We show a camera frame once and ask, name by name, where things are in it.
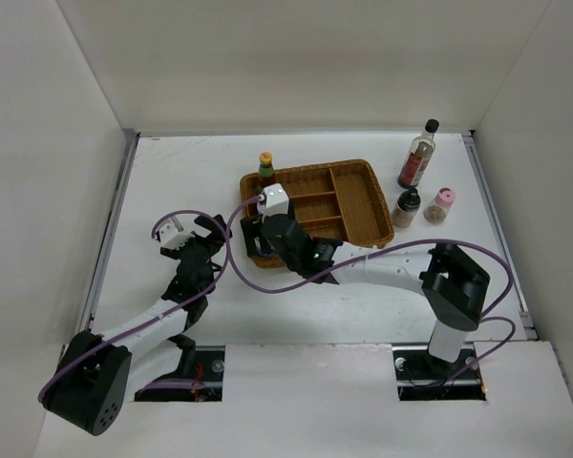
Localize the red sauce bottle green label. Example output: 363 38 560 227
258 152 277 191

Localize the small brown black-capped bottle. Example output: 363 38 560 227
392 187 421 229

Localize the pink-capped spice bottle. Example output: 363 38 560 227
423 187 456 224

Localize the tall dark soy sauce bottle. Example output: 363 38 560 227
397 118 439 189

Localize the silver-capped blue label shaker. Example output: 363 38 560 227
254 238 274 259

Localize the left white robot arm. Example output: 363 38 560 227
38 212 231 436

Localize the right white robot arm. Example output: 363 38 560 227
241 214 490 378

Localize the woven wicker divided tray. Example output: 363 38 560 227
239 158 396 269

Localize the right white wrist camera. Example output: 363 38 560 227
257 183 289 217

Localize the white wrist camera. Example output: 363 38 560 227
154 217 194 250
257 183 289 217

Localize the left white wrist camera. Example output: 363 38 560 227
154 217 194 250

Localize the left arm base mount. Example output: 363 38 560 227
125 334 225 403

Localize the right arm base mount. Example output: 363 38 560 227
393 347 486 402

